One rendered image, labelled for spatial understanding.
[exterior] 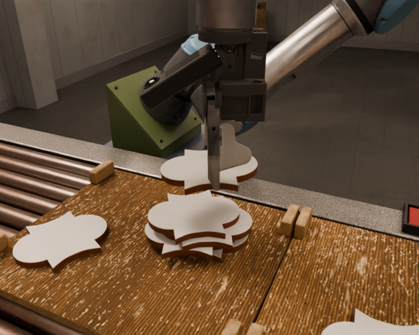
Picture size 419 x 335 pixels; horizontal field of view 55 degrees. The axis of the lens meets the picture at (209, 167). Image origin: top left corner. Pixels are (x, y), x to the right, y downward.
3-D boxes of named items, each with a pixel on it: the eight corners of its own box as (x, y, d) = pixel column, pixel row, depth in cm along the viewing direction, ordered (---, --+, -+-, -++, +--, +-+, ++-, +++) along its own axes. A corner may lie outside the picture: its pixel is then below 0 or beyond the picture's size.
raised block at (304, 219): (300, 217, 70) (302, 204, 68) (311, 220, 69) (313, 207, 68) (292, 237, 65) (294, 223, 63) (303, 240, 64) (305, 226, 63)
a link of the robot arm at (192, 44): (187, 62, 110) (217, 28, 102) (210, 102, 108) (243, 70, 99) (155, 62, 101) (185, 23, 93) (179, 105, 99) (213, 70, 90)
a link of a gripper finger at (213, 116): (220, 155, 51) (219, 86, 51) (208, 155, 51) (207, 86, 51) (218, 155, 56) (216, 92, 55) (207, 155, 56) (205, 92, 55)
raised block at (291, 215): (288, 215, 70) (290, 202, 69) (298, 218, 69) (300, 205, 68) (279, 234, 65) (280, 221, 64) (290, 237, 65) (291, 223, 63)
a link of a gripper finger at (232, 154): (253, 191, 53) (252, 121, 52) (209, 193, 52) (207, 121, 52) (250, 189, 56) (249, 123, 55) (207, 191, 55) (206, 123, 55)
